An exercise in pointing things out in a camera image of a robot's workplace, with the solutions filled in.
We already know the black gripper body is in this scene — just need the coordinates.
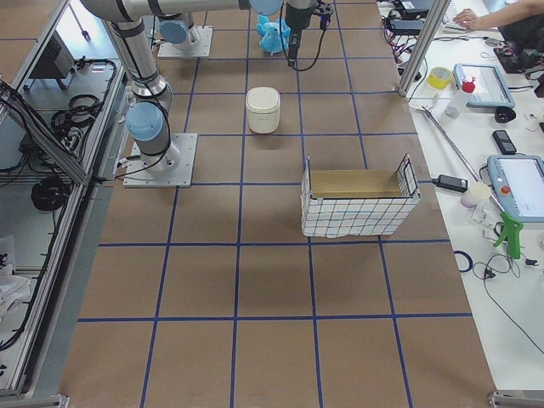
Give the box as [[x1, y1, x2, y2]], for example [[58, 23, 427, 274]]
[[285, 0, 314, 30]]

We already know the white trash can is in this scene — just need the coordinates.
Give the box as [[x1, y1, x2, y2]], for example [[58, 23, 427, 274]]
[[246, 87, 281, 134]]

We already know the person's forearm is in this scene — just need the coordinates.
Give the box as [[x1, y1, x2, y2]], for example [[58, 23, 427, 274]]
[[471, 0, 543, 31]]

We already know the person's hand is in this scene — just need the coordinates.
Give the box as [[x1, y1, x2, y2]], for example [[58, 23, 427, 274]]
[[453, 8, 479, 31]]

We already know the blue teddy bear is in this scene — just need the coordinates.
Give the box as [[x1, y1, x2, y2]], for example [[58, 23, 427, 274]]
[[256, 14, 291, 55]]

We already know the long metal rod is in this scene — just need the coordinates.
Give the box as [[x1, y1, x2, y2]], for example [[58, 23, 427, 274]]
[[419, 104, 507, 213]]

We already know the yellow tape roll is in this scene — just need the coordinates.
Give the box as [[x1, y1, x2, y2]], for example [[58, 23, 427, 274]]
[[427, 67, 452, 89]]

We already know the wooden box with grid cloth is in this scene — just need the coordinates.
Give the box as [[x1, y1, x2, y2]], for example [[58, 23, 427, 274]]
[[301, 154, 421, 239]]

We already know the clear bottle red cap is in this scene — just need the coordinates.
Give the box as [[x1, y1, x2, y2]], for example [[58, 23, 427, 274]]
[[444, 76, 475, 119]]

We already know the upper teach pendant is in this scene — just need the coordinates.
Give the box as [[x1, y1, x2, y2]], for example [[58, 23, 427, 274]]
[[453, 63, 515, 108]]

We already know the teach pendant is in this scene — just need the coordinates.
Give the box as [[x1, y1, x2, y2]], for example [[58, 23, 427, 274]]
[[453, 63, 515, 108], [487, 155, 543, 223]]

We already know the black power adapter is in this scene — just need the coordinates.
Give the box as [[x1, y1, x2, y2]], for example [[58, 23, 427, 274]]
[[432, 174, 468, 193]]

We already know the black remote control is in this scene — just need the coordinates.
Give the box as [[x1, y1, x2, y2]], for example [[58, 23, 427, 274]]
[[492, 130, 517, 156]]

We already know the grey control box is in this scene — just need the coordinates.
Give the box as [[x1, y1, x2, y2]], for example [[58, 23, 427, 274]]
[[25, 31, 75, 90]]

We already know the white paper cup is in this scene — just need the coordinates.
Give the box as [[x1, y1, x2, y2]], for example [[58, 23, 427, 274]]
[[461, 181, 491, 208]]

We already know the lower teach pendant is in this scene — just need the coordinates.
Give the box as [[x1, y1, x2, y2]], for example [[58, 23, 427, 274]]
[[487, 155, 543, 223]]

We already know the green plastic spray gun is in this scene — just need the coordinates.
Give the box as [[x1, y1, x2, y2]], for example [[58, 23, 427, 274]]
[[493, 211, 524, 259]]

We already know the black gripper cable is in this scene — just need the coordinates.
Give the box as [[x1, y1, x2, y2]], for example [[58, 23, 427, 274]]
[[286, 8, 332, 71]]

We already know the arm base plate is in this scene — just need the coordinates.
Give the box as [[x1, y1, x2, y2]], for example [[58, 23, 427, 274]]
[[158, 21, 213, 59], [123, 133, 198, 188]]

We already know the aluminium frame post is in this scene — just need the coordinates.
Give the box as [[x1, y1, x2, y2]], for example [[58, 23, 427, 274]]
[[397, 0, 451, 97]]

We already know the blue tape ring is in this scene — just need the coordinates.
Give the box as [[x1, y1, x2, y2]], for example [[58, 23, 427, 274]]
[[452, 250, 473, 274]]

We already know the coiled black cable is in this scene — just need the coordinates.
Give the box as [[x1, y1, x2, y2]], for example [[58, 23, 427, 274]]
[[30, 175, 65, 213]]

